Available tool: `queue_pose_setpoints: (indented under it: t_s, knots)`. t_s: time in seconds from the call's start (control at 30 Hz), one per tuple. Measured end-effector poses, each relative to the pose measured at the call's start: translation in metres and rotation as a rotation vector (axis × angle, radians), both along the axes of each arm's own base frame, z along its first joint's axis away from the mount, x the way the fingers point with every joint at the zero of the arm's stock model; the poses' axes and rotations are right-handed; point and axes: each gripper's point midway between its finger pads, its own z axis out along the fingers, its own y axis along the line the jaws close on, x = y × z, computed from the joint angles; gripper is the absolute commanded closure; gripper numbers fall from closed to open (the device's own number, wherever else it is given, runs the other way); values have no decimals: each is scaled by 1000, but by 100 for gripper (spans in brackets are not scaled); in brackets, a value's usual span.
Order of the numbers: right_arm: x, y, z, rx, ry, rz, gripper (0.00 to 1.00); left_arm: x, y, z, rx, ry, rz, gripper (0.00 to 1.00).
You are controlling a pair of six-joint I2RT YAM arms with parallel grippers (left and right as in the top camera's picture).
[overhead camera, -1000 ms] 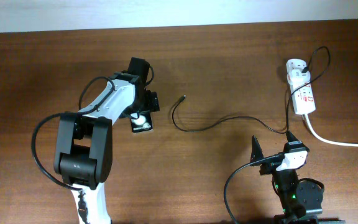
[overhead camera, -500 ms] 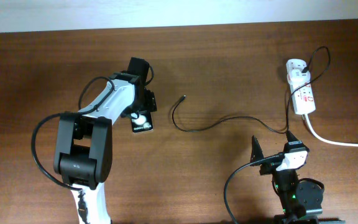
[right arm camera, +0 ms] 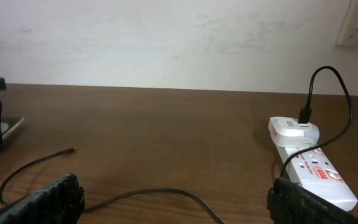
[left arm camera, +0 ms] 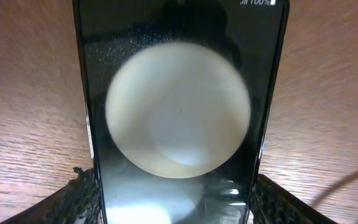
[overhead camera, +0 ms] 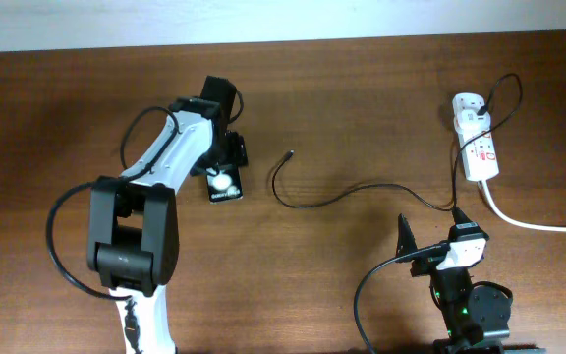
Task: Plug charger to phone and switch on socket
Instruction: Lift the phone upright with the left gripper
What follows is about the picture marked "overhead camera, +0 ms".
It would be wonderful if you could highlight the white power strip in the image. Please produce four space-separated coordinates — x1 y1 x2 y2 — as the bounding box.
452 92 499 182

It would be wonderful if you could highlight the white power strip cord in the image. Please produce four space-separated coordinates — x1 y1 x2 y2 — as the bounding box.
477 179 566 236

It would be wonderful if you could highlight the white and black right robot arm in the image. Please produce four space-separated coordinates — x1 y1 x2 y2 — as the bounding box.
396 207 513 353

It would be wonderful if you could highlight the black USB charging cable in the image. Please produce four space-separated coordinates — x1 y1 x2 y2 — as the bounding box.
270 73 524 213

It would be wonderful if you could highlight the black Samsung Galaxy smartphone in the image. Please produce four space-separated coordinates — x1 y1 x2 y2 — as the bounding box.
206 166 244 204

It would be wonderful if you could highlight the white USB charger plug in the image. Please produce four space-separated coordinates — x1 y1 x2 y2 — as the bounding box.
454 109 491 134

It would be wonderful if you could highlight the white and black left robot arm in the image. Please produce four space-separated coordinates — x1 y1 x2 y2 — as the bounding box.
86 76 247 353

